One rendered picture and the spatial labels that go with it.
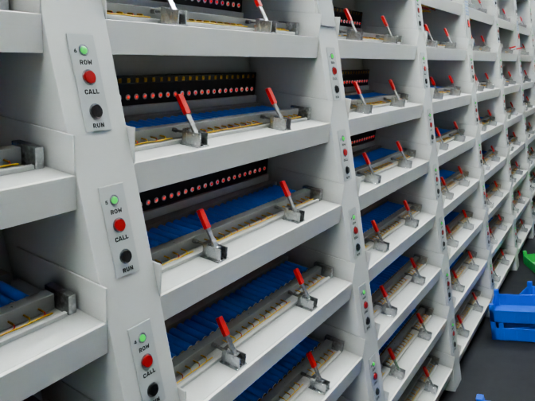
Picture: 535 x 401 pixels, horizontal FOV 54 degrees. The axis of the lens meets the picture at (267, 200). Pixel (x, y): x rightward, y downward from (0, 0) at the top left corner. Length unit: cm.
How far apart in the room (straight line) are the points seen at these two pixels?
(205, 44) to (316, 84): 41
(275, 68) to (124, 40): 59
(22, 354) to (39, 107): 30
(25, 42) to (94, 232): 24
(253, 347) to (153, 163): 42
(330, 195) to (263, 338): 40
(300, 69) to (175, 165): 54
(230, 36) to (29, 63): 37
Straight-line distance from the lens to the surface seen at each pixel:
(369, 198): 142
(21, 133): 77
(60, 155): 70
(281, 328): 108
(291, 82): 128
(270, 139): 102
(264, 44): 106
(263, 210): 110
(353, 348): 138
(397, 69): 191
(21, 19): 69
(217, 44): 94
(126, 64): 104
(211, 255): 90
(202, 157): 86
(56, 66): 70
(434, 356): 213
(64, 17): 73
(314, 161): 127
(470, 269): 253
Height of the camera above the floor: 109
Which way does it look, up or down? 9 degrees down
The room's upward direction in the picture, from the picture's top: 9 degrees counter-clockwise
